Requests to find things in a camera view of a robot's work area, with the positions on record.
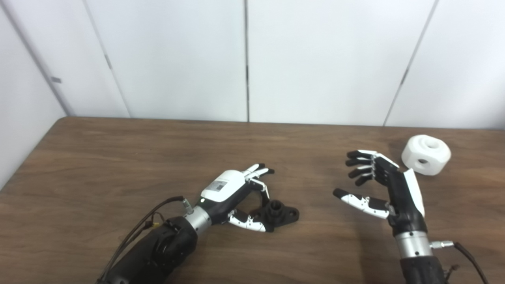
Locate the round white piece with holes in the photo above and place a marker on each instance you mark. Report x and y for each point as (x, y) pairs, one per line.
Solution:
(426, 154)

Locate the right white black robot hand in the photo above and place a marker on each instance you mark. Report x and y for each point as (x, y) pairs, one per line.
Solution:
(402, 197)

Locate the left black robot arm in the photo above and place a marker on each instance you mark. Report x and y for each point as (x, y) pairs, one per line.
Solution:
(154, 252)

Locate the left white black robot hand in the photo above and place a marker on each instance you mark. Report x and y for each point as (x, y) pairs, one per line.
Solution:
(225, 187)

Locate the black flanged holder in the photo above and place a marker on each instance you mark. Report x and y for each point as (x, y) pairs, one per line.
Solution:
(278, 213)

